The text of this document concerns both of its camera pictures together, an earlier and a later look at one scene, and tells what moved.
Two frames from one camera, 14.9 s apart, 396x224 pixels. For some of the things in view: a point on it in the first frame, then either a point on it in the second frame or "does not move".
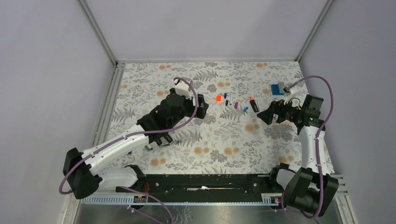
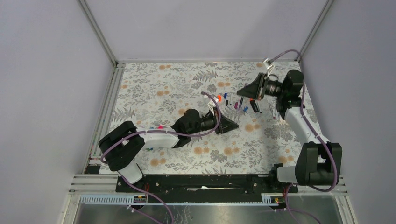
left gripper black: x=202 y=107 -> x=225 y=125
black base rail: x=206 y=184 does not move
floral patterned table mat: x=232 y=138 does not move
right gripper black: x=276 y=108 -> x=256 y=89
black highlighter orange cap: x=254 y=105 does not move
